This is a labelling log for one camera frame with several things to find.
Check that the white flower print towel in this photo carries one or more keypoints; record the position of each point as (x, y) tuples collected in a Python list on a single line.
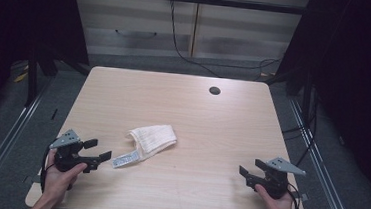
[(152, 138)]

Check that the black stand leg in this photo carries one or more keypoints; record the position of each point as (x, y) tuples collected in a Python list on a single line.
[(32, 82)]

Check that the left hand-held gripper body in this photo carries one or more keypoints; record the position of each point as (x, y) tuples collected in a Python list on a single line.
[(69, 157)]

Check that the small black floor strip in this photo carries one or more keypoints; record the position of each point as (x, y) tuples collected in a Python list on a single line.
[(54, 114)]

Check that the black curtain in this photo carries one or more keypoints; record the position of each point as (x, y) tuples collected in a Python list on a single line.
[(19, 21), (360, 64)]

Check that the person's left hand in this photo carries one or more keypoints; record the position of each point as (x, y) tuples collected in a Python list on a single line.
[(57, 183)]

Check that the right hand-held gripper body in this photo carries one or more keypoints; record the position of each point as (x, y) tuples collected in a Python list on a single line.
[(276, 183)]

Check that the metal floor rail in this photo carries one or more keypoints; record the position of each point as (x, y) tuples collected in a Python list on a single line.
[(322, 172), (7, 137)]

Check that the yellow object on floor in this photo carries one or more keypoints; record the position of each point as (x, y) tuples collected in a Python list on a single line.
[(21, 76)]

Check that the pale wooden cabinet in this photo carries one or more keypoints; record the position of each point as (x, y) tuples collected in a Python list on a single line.
[(239, 32)]

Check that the grey tape piece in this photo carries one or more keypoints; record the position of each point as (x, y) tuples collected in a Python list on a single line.
[(32, 179), (304, 196)]

